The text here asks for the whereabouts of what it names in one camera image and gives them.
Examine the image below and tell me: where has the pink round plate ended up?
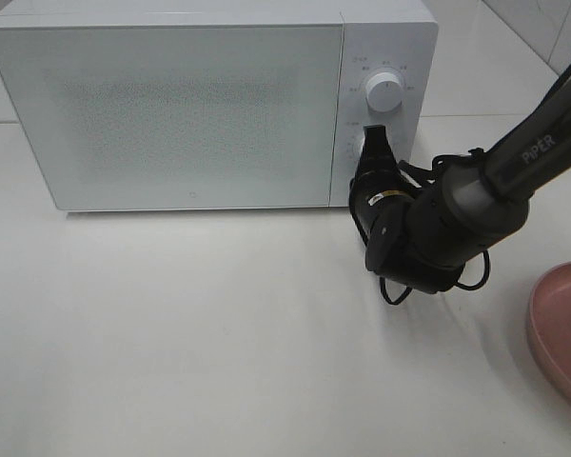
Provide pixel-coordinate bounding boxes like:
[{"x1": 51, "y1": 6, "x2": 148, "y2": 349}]
[{"x1": 526, "y1": 262, "x2": 571, "y2": 403}]

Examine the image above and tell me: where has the white upper power knob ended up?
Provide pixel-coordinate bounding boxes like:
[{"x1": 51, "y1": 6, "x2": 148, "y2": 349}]
[{"x1": 363, "y1": 68, "x2": 404, "y2": 113}]

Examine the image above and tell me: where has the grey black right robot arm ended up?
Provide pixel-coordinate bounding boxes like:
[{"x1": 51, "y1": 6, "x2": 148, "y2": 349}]
[{"x1": 348, "y1": 63, "x2": 571, "y2": 294}]

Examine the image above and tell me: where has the white microwave door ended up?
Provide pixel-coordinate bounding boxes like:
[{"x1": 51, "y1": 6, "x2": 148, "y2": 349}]
[{"x1": 0, "y1": 25, "x2": 342, "y2": 211}]

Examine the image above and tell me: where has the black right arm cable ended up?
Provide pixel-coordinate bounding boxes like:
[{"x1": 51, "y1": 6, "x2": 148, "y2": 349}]
[{"x1": 347, "y1": 148, "x2": 491, "y2": 306}]

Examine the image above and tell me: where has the white microwave oven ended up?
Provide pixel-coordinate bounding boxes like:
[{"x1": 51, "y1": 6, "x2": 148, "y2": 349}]
[{"x1": 0, "y1": 1, "x2": 439, "y2": 208}]

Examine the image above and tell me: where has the white timer knob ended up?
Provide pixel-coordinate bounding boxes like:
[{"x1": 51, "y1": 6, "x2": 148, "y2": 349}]
[{"x1": 359, "y1": 135, "x2": 367, "y2": 161}]

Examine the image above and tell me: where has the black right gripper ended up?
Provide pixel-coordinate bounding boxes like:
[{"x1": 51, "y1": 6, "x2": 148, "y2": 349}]
[{"x1": 348, "y1": 125, "x2": 457, "y2": 293}]

